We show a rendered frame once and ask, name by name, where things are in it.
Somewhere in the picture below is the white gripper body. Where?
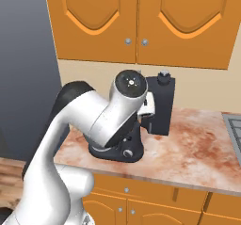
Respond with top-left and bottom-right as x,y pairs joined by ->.
137,92 -> 157,117

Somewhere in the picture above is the grey metal sink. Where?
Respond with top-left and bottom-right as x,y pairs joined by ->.
221,112 -> 241,158

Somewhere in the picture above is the orange drawer front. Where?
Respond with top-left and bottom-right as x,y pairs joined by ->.
89,172 -> 209,212
203,191 -> 241,219

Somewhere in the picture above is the orange base cupboard door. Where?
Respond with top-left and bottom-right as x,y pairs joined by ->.
198,212 -> 241,225
82,193 -> 128,225
126,199 -> 202,225

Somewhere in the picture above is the grey fridge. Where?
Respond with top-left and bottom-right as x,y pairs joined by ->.
0,0 -> 71,162

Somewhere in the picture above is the orange wall cupboard door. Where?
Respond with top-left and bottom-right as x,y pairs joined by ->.
137,0 -> 241,71
43,0 -> 139,65

